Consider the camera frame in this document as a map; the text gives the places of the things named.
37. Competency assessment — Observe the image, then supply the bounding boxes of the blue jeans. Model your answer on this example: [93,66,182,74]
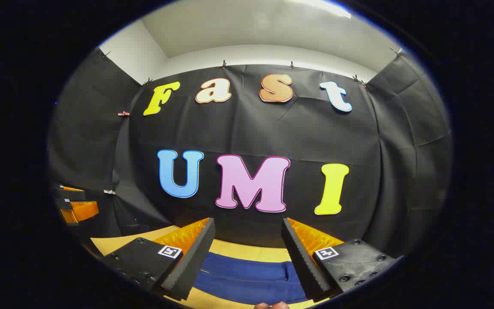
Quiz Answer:
[193,252,307,305]

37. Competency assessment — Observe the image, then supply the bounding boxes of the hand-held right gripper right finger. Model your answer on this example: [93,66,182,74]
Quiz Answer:
[281,218,398,301]

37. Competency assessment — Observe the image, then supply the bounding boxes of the black backdrop cloth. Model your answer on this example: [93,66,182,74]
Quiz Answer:
[48,46,453,258]

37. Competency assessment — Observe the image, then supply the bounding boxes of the row of small metal clips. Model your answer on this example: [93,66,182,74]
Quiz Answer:
[101,46,403,86]

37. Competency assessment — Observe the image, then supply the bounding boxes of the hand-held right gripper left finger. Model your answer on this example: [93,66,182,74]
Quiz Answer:
[101,218,216,301]

